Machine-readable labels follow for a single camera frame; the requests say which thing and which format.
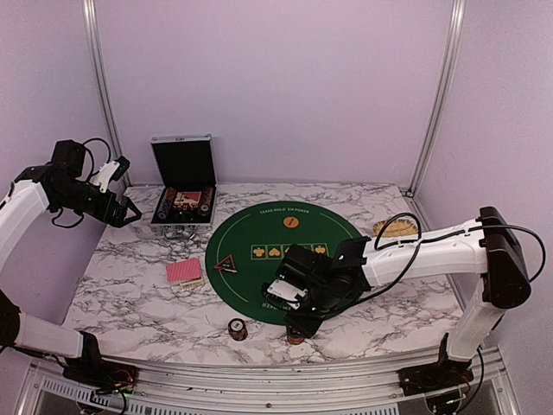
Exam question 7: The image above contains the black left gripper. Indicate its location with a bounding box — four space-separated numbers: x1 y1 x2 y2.
53 180 140 227

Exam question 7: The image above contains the red beige 5 chip stack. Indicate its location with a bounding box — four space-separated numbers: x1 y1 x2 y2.
287 327 305 345

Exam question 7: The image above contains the orange round big blind button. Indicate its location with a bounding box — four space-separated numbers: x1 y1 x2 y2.
283 216 300 229

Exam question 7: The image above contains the black orange 100 chip stack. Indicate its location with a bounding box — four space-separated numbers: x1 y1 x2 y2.
227 318 248 342

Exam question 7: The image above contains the black red triangular dealer button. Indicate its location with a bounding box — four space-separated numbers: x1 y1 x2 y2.
214 254 238 273

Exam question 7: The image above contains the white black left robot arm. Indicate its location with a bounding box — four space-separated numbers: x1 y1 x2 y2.
1 140 142 385

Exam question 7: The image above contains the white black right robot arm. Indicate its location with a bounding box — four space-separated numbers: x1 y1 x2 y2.
266 207 531 387

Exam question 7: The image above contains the aluminium poker chip case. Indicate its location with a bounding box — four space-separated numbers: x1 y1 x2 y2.
150 134 218 231

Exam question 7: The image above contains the woven bamboo tray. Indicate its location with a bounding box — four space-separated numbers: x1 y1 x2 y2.
372 219 419 238

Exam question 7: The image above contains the red playing card deck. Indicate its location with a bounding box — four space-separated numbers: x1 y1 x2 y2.
166 258 204 287

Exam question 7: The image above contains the round green poker mat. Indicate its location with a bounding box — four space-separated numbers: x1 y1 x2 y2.
205 201 361 326

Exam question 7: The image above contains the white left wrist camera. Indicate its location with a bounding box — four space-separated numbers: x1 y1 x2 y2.
89 156 130 193

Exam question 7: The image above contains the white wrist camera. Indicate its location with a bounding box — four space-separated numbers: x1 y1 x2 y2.
89 156 130 193
261 279 308 310

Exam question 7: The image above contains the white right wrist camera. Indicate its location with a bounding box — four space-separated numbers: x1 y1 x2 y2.
261 279 308 310

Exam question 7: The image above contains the silver case handle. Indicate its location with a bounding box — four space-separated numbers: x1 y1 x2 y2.
162 227 203 240

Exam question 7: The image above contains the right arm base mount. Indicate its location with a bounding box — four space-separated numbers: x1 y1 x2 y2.
397 364 474 396

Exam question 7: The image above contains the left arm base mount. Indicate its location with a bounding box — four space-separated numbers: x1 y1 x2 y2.
63 359 138 394

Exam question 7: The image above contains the front aluminium rail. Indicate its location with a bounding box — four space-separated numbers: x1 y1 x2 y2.
12 348 520 414

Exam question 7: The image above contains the left aluminium frame post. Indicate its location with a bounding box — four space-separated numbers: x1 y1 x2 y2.
82 0 132 188

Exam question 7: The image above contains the aluminium frame post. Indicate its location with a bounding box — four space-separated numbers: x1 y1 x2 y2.
404 0 467 198
82 0 132 188

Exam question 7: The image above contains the right aluminium frame post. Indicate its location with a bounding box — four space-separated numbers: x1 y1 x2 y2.
404 0 467 198

